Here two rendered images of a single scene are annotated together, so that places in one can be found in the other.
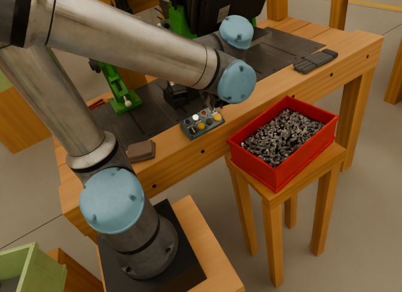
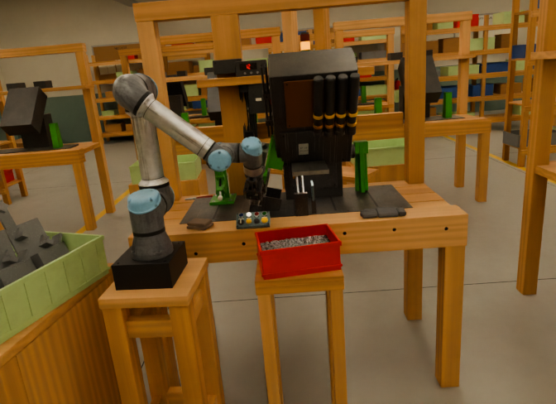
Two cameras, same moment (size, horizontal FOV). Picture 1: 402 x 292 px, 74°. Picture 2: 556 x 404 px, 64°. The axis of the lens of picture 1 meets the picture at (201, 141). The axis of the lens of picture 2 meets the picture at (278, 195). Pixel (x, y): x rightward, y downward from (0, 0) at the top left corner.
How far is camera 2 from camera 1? 1.21 m
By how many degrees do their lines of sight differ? 31
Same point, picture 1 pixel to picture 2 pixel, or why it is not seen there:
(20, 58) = (140, 123)
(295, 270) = not seen: outside the picture
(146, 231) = (150, 224)
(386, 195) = not seen: outside the picture
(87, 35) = (155, 117)
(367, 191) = not seen: outside the picture
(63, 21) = (150, 111)
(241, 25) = (253, 141)
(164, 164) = (208, 238)
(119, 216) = (139, 204)
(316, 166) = (309, 276)
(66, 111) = (147, 152)
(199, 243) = (185, 276)
